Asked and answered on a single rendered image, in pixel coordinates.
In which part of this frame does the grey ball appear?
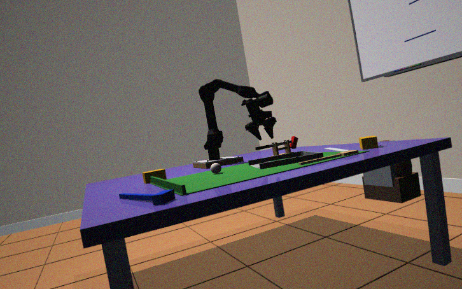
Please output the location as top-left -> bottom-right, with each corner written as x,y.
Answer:
211,163 -> 221,174

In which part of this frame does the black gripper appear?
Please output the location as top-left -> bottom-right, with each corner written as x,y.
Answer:
245,109 -> 277,140

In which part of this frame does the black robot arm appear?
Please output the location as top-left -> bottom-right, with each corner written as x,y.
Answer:
199,79 -> 274,160

